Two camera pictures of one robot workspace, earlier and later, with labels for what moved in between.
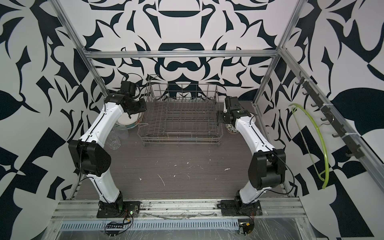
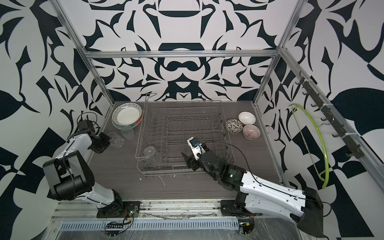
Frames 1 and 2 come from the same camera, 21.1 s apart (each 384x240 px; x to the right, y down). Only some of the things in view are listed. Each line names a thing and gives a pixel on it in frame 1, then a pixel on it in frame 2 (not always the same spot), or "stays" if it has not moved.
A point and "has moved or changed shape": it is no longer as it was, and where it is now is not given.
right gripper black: [220, 116] to [188, 160]
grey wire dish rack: [180, 113] has moved or changed shape
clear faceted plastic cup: [113, 140] to [152, 157]
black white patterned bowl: [230, 128] stays
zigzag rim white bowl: [125, 120] stays
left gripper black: [143, 102] to [99, 150]
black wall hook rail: [355, 152] stays
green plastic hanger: [306, 145] stays
